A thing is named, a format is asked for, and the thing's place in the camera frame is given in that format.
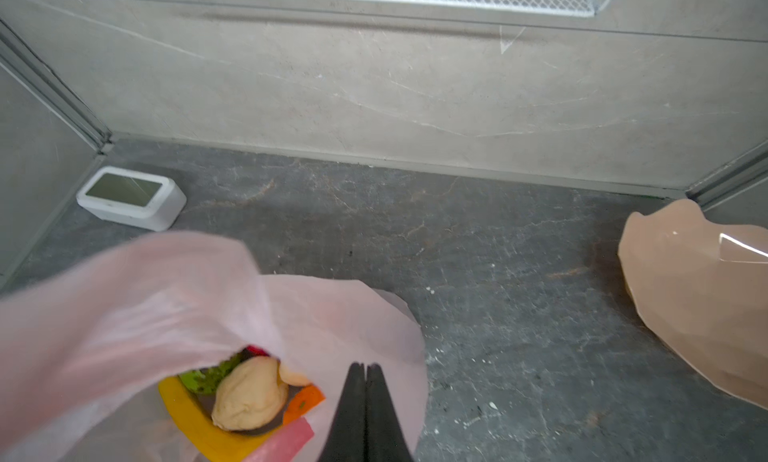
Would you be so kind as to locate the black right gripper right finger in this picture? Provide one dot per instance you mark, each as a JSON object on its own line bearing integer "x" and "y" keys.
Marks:
{"x": 384, "y": 440}

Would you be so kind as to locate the yellow fake banana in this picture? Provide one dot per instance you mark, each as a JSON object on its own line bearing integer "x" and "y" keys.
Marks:
{"x": 212, "y": 442}

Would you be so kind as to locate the pink printed plastic bag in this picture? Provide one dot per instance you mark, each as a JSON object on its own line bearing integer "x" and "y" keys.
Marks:
{"x": 76, "y": 347}

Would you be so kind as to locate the peach scalloped plastic bowl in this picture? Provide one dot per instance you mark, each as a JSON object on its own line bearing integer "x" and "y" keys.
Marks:
{"x": 701, "y": 288}

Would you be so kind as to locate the large orange fake orange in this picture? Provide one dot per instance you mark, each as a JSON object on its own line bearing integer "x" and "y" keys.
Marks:
{"x": 301, "y": 403}

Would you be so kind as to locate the white digital clock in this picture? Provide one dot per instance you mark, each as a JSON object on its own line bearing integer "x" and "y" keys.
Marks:
{"x": 134, "y": 198}

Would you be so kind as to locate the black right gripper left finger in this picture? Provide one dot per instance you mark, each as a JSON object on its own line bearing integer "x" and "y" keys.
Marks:
{"x": 347, "y": 436}

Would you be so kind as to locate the green fake fruit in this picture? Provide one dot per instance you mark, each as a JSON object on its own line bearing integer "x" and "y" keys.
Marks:
{"x": 205, "y": 381}

